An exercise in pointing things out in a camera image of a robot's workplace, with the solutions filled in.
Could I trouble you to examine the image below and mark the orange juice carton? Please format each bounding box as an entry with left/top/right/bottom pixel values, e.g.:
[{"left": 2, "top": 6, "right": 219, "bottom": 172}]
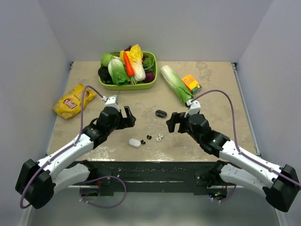
[{"left": 182, "top": 74, "right": 202, "bottom": 95}]

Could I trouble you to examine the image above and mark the black earbud charging case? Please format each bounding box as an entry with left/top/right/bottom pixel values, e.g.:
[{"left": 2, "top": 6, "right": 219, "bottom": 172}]
[{"left": 155, "top": 110, "right": 167, "bottom": 118}]

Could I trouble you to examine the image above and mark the green plastic basket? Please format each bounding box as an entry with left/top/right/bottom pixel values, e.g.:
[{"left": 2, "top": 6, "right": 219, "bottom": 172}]
[{"left": 99, "top": 51, "right": 158, "bottom": 91}]

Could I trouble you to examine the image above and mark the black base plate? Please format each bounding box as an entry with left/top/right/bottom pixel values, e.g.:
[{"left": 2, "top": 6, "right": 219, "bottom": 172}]
[{"left": 77, "top": 160, "right": 233, "bottom": 196}]

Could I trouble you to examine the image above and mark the round green vegetable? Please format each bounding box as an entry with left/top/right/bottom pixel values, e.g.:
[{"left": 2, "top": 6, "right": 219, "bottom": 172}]
[{"left": 101, "top": 53, "right": 115, "bottom": 67}]

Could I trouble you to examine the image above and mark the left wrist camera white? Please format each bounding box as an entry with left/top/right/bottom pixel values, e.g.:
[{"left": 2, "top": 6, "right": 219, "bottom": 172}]
[{"left": 102, "top": 95, "right": 120, "bottom": 112}]

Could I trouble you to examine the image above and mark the green white bok choy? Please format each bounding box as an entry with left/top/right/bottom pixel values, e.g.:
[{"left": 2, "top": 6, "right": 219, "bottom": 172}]
[{"left": 108, "top": 59, "right": 130, "bottom": 86}]

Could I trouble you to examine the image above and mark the purple onion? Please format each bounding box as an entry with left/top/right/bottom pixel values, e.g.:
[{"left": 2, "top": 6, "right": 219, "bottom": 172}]
[{"left": 143, "top": 72, "right": 155, "bottom": 83}]

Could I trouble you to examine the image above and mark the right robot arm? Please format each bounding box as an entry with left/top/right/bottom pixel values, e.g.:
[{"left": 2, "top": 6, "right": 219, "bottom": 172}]
[{"left": 166, "top": 113, "right": 301, "bottom": 212}]

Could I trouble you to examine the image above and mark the dark leafy vegetable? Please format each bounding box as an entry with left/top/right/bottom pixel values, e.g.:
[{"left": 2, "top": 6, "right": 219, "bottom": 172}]
[{"left": 98, "top": 67, "right": 113, "bottom": 85}]

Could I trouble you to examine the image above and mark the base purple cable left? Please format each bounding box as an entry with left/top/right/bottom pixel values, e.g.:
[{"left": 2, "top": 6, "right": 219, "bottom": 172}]
[{"left": 79, "top": 175, "right": 127, "bottom": 209}]

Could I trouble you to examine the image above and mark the white earbud charging case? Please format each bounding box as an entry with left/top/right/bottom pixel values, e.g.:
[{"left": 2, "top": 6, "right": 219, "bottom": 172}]
[{"left": 128, "top": 138, "right": 142, "bottom": 148}]

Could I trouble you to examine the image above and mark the yellow Lays chips bag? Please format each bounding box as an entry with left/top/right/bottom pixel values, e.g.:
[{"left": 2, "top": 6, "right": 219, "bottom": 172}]
[{"left": 52, "top": 84, "right": 85, "bottom": 119}]

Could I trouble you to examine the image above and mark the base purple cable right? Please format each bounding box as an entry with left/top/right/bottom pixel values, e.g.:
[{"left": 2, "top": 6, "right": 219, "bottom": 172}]
[{"left": 210, "top": 183, "right": 238, "bottom": 203}]

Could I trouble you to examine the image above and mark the napa cabbage on table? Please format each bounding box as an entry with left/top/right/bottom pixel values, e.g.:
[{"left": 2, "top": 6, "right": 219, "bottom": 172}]
[{"left": 160, "top": 65, "right": 194, "bottom": 105}]

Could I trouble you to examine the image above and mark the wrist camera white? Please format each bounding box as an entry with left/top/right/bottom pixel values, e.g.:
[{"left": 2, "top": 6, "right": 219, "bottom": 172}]
[
  {"left": 184, "top": 99, "right": 201, "bottom": 118},
  {"left": 102, "top": 95, "right": 120, "bottom": 112}
]

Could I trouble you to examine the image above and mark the yellow white cabbage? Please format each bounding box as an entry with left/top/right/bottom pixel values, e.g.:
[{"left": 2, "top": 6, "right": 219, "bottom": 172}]
[{"left": 119, "top": 44, "right": 145, "bottom": 83}]

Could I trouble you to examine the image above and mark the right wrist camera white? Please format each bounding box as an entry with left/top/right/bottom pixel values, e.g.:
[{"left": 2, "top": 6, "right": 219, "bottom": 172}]
[{"left": 184, "top": 99, "right": 201, "bottom": 118}]

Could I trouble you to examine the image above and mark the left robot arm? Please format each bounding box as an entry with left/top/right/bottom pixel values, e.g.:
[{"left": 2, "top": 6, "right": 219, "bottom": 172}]
[{"left": 16, "top": 106, "right": 136, "bottom": 209}]

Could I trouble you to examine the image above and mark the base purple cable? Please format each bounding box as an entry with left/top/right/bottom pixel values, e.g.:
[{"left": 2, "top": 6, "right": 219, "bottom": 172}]
[
  {"left": 210, "top": 183, "right": 238, "bottom": 203},
  {"left": 79, "top": 175, "right": 127, "bottom": 209}
]

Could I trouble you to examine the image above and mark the orange toy carrot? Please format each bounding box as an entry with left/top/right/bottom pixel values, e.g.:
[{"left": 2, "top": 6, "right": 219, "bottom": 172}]
[{"left": 123, "top": 52, "right": 137, "bottom": 85}]

